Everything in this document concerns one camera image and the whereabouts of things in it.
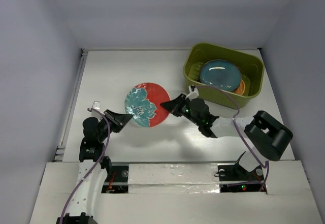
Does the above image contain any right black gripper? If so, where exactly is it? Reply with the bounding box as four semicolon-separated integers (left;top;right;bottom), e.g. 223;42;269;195
161;93;201;126

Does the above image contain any orange woven plate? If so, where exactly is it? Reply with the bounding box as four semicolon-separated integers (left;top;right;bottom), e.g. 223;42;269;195
233;79;246;95

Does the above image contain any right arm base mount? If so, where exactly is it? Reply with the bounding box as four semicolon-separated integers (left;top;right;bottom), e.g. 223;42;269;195
214;165;267;193

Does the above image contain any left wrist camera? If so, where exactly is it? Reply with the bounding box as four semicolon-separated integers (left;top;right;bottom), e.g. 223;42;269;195
87;101;101;116

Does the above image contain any green plastic bin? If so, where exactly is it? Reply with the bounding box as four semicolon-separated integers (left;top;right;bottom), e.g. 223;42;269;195
183;43;265;109

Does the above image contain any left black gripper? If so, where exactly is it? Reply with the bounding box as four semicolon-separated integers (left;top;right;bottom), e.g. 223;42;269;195
97;109;132;142

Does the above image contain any red plate with teal flower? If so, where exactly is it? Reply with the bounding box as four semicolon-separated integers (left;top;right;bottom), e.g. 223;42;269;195
124;82;170;128

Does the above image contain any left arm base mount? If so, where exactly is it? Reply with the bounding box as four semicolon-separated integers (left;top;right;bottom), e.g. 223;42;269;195
102;165;129;194

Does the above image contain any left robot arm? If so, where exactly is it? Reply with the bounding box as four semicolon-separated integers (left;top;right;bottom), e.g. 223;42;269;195
56;108;133;223

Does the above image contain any dark teal blossom plate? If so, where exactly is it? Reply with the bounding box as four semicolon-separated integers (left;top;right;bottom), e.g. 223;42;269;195
199;59;242;92

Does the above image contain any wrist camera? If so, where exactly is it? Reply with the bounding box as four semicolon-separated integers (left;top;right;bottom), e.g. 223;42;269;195
186;85;199;100
87;101;101;116

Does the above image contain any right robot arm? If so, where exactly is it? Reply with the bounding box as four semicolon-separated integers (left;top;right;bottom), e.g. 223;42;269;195
161;94;293;181

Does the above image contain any aluminium frame rail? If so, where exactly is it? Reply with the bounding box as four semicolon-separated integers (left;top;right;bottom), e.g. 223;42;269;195
52;49;88;162

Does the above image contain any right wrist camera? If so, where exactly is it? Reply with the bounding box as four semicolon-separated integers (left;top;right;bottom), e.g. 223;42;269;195
186;85;199;100

